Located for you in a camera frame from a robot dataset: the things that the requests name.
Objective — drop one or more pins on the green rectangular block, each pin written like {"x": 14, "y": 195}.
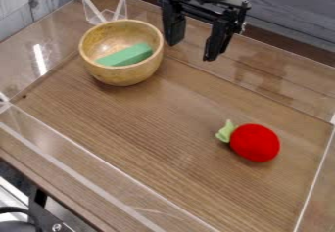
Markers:
{"x": 127, "y": 56}

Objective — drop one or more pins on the light wooden bowl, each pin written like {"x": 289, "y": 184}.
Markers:
{"x": 110, "y": 37}

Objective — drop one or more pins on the black metal table leg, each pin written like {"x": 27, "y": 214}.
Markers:
{"x": 49, "y": 222}

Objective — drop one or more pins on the clear acrylic tray walls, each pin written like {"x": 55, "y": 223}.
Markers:
{"x": 129, "y": 155}

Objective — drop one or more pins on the red plush strawberry toy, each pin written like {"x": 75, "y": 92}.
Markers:
{"x": 253, "y": 141}

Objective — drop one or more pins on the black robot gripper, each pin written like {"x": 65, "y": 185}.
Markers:
{"x": 225, "y": 14}

